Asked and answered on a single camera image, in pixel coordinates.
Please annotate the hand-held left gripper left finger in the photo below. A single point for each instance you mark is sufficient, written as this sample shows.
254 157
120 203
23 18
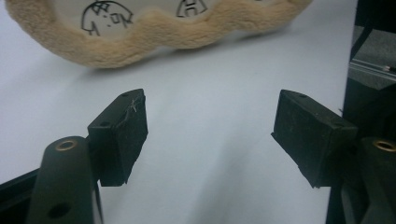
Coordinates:
120 140

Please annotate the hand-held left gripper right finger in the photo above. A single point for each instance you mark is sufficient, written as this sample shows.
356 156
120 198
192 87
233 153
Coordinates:
311 140

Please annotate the beige plush cushion with drawings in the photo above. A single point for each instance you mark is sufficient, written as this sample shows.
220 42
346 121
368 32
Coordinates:
162 34

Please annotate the black stand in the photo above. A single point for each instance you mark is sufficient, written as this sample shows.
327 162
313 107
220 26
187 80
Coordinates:
378 14

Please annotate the metal frame rail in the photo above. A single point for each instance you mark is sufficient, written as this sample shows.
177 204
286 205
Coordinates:
369 71

